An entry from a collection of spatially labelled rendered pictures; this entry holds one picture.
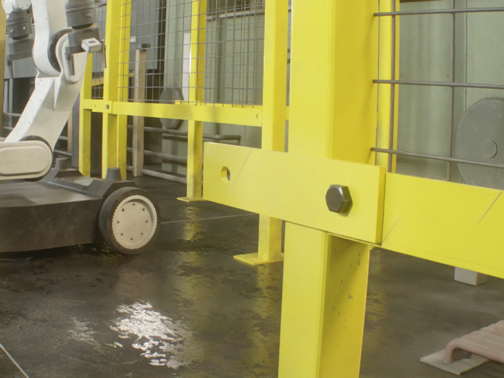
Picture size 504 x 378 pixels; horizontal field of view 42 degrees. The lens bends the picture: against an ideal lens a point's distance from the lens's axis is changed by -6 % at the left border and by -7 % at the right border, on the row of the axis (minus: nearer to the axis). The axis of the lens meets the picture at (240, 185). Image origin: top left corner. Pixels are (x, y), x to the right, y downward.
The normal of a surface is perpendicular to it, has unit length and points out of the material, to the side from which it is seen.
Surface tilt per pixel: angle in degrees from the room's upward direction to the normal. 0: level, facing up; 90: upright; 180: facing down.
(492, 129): 88
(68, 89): 115
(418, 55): 90
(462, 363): 0
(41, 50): 89
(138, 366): 0
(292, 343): 90
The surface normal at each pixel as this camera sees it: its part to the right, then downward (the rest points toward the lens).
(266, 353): 0.03, -0.99
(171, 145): -0.81, 0.06
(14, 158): 0.68, 0.11
